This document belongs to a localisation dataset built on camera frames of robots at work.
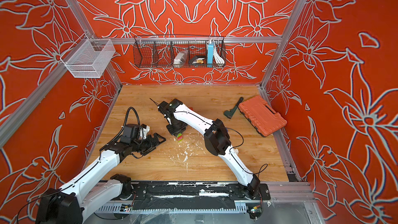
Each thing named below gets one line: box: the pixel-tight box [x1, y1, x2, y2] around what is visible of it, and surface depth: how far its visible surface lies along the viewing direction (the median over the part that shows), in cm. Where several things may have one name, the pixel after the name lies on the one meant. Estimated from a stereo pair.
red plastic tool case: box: [238, 95, 288, 138], surface depth 97 cm
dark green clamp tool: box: [223, 96, 245, 120], surface depth 105 cm
